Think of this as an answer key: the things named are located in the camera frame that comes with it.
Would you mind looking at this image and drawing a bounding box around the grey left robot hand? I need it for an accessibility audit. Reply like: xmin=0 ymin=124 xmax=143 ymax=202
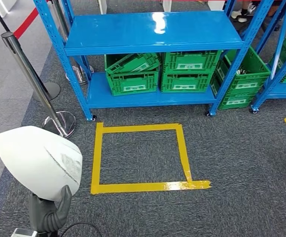
xmin=28 ymin=185 xmax=72 ymax=234

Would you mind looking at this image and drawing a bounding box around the blue metal shelf rack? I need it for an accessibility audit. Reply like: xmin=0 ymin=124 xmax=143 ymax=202
xmin=33 ymin=0 xmax=274 ymax=122
xmin=251 ymin=0 xmax=286 ymax=115

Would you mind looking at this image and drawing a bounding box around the chrome stanchion post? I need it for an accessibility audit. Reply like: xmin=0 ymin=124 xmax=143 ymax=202
xmin=50 ymin=0 xmax=94 ymax=86
xmin=0 ymin=31 xmax=77 ymax=139

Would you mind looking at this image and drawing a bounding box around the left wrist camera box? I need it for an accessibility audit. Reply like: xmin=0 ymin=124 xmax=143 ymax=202
xmin=11 ymin=228 xmax=39 ymax=237

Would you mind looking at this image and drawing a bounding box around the white plastic shell part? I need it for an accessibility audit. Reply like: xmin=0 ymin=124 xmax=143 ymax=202
xmin=0 ymin=125 xmax=84 ymax=202

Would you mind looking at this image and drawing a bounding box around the yellow floor tape square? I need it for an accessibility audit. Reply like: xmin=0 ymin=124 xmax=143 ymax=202
xmin=90 ymin=121 xmax=212 ymax=196

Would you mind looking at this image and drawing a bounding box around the person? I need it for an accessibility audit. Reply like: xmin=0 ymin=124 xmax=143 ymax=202
xmin=231 ymin=0 xmax=260 ymax=24

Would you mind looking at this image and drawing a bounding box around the red barrier belt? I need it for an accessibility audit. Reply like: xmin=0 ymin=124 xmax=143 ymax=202
xmin=13 ymin=0 xmax=52 ymax=40

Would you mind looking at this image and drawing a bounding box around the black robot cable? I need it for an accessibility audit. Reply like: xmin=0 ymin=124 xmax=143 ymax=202
xmin=57 ymin=222 xmax=103 ymax=237

